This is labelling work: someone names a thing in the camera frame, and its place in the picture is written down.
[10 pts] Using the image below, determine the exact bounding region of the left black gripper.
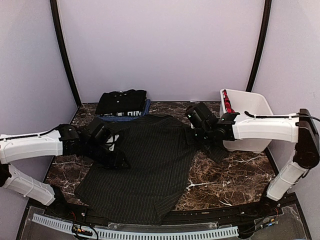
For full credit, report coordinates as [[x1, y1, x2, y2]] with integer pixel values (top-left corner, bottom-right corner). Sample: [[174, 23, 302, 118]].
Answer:
[[83, 139, 131, 170]]

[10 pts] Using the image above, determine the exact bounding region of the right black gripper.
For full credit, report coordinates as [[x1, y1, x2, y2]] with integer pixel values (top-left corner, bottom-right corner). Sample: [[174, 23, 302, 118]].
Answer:
[[182, 125, 213, 145]]

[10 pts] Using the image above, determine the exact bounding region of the black pinstriped long sleeve shirt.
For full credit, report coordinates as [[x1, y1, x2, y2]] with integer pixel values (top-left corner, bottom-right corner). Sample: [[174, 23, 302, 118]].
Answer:
[[74, 114, 231, 225]]

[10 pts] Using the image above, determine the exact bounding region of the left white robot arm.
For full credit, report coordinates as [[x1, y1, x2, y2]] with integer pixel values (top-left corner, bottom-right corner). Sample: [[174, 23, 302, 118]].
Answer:
[[0, 119, 130, 218]]

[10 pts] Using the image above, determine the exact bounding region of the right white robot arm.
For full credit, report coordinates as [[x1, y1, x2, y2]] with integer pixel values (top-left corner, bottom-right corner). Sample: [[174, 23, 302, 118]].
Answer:
[[186, 104, 320, 217]]

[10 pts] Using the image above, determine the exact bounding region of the red black shirt in bin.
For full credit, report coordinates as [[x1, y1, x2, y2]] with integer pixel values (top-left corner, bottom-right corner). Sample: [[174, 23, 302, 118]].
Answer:
[[222, 89, 235, 113]]

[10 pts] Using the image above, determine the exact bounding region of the black white lettered folded shirt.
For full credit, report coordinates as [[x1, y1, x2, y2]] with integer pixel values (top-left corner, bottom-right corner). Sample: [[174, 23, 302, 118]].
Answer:
[[100, 99, 151, 117]]

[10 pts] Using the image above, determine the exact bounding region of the white plastic bin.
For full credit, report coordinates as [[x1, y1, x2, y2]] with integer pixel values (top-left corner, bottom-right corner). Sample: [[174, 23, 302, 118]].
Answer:
[[220, 89, 279, 153]]

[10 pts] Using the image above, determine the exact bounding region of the black folded button shirt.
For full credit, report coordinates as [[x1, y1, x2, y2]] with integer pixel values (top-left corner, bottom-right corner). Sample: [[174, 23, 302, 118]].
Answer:
[[95, 89, 147, 115]]

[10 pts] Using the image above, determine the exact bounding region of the blue checkered folded shirt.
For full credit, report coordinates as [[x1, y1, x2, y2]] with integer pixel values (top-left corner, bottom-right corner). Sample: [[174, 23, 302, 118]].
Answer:
[[97, 99, 151, 123]]

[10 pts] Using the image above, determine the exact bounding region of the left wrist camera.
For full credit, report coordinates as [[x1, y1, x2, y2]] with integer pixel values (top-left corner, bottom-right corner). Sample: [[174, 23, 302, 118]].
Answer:
[[86, 117, 119, 146]]

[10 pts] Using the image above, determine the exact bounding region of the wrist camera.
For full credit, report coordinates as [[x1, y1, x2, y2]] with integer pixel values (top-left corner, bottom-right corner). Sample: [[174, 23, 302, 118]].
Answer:
[[86, 117, 119, 146], [185, 102, 219, 128]]

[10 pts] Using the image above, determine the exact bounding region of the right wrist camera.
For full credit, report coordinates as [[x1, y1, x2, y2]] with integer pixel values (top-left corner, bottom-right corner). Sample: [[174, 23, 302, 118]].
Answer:
[[185, 102, 219, 128]]

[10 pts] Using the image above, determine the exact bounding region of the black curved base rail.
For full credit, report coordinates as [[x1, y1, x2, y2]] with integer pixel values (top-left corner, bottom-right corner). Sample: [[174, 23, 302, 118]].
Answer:
[[20, 193, 305, 227]]

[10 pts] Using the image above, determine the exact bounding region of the white slotted cable duct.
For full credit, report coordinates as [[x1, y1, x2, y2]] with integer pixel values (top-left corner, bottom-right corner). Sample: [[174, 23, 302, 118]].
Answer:
[[32, 213, 239, 240]]

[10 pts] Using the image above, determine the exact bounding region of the right black frame post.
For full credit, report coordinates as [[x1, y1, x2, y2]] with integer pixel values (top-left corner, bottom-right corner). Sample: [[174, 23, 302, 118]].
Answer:
[[245, 0, 272, 92]]

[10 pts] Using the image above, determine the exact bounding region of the black frame post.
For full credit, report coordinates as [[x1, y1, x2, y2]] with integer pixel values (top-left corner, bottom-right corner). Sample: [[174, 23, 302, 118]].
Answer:
[[49, 0, 82, 107], [245, 0, 272, 92]]

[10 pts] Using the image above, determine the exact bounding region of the left black frame post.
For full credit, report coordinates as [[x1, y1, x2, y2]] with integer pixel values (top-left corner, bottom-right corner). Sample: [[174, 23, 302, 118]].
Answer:
[[49, 0, 82, 107]]

